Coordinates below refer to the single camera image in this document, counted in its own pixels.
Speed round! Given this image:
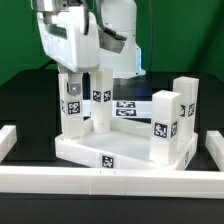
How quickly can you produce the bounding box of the white desk tabletop tray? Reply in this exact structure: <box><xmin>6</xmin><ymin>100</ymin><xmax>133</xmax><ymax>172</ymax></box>
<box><xmin>55</xmin><ymin>118</ymin><xmax>198</xmax><ymax>170</ymax></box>

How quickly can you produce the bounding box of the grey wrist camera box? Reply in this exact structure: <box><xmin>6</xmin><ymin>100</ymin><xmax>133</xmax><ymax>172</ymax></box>
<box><xmin>98</xmin><ymin>29</ymin><xmax>127</xmax><ymax>54</ymax></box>

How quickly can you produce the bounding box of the grey braided camera cable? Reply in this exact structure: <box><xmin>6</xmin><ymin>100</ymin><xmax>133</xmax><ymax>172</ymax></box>
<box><xmin>94</xmin><ymin>0</ymin><xmax>116</xmax><ymax>36</ymax></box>

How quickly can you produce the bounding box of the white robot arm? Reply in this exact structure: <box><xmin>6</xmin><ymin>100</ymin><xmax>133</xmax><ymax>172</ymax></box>
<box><xmin>30</xmin><ymin>0</ymin><xmax>145</xmax><ymax>84</ymax></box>

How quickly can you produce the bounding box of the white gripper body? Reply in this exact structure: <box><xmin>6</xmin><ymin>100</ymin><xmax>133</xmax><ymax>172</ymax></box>
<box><xmin>37</xmin><ymin>6</ymin><xmax>100</xmax><ymax>73</ymax></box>

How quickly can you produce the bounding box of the white U-shaped obstacle fence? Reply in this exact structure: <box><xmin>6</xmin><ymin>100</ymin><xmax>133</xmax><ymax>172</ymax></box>
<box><xmin>0</xmin><ymin>125</ymin><xmax>224</xmax><ymax>199</ymax></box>

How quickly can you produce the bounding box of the white marker base plate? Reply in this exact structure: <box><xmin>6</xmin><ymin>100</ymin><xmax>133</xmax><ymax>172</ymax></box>
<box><xmin>83</xmin><ymin>99</ymin><xmax>156</xmax><ymax>120</ymax></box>

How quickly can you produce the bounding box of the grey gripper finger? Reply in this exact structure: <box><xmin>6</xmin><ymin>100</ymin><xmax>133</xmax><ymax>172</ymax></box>
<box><xmin>68</xmin><ymin>72</ymin><xmax>83</xmax><ymax>96</ymax></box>

